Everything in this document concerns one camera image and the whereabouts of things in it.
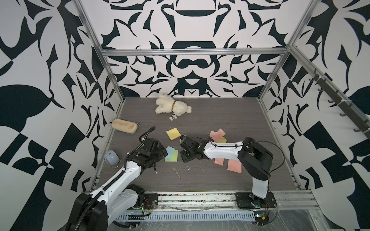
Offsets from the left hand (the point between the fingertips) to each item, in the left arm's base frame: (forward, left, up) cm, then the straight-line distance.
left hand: (160, 150), depth 86 cm
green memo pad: (-3, -8, -4) cm, 9 cm away
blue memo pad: (+3, -5, -5) cm, 8 cm away
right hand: (0, -13, -5) cm, 14 cm away
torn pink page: (-6, -34, -4) cm, 35 cm away
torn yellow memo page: (+8, -39, -5) cm, 41 cm away
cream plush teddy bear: (+34, -2, +4) cm, 34 cm away
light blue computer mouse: (-4, +27, +2) cm, 27 cm away
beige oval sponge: (+20, +26, -1) cm, 33 cm away
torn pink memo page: (+12, -36, -6) cm, 38 cm away
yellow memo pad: (+15, -7, -5) cm, 17 cm away
